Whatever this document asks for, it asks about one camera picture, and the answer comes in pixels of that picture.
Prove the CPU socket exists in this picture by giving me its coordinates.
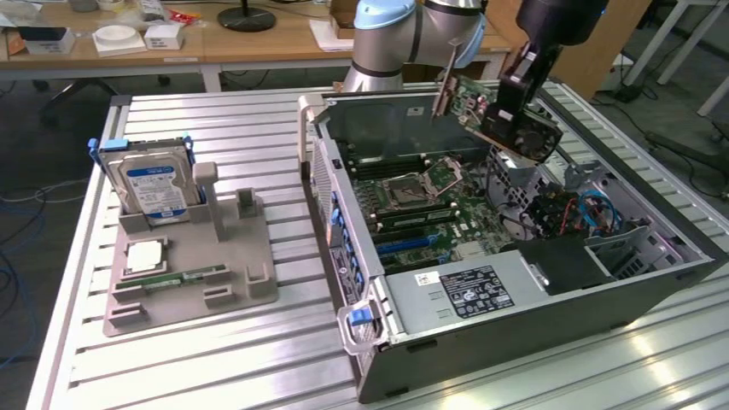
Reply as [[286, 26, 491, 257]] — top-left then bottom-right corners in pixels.
[[381, 173, 437, 208]]

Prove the metal socket cover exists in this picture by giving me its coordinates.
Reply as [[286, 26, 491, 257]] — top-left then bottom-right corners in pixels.
[[419, 155, 466, 200]]

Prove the black round lamp base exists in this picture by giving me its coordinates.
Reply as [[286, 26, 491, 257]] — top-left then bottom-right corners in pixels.
[[215, 0, 278, 32]]

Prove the silver CPU chip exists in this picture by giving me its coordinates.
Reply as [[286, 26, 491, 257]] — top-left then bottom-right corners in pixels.
[[125, 242, 163, 271]]

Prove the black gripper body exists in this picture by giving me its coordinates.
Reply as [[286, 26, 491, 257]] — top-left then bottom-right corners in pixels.
[[513, 0, 607, 48]]

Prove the red wire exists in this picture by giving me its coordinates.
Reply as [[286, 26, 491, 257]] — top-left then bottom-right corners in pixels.
[[559, 198, 577, 237]]

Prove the white paper stack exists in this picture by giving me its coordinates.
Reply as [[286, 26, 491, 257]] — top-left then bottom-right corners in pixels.
[[309, 19, 357, 53]]

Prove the grey plastic parts rack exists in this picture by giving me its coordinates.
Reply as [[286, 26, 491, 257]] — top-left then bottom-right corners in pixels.
[[101, 161, 279, 338]]

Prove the green motherboard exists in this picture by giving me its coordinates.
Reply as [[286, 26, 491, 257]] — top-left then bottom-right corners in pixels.
[[341, 144, 521, 275]]

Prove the grey power supply unit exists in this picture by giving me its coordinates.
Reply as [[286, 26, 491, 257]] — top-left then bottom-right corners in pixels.
[[385, 249, 549, 337]]

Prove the open black PC case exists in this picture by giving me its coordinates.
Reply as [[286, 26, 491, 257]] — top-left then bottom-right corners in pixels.
[[295, 83, 729, 405]]

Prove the green graphics card with fan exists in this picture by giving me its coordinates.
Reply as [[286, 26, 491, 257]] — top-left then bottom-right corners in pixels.
[[430, 39, 566, 164]]

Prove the small white cardboard box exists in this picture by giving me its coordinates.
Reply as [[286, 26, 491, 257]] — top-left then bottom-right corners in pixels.
[[142, 23, 186, 52]]

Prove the blue wire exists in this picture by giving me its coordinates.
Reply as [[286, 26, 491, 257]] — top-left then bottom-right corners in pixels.
[[577, 190, 625, 237]]

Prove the hard disk in blue carrier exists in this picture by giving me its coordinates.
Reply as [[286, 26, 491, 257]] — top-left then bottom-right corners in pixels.
[[85, 134, 198, 227]]

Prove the black and white box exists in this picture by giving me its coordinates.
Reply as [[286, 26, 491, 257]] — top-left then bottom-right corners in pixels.
[[15, 26, 75, 56]]

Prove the white box with round disc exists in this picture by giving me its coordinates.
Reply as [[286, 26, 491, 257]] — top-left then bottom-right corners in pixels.
[[90, 24, 149, 57]]

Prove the grey disk bay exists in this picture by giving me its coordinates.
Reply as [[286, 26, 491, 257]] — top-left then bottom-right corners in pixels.
[[583, 225, 686, 281]]

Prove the white metal table frame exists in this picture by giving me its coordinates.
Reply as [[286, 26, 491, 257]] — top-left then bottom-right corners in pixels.
[[622, 0, 729, 117]]

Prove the wooden cabinet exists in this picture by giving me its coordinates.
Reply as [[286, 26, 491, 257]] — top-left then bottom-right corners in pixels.
[[482, 0, 654, 100]]

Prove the wooden desk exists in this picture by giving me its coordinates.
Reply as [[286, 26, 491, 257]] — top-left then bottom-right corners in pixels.
[[0, 0, 513, 93]]

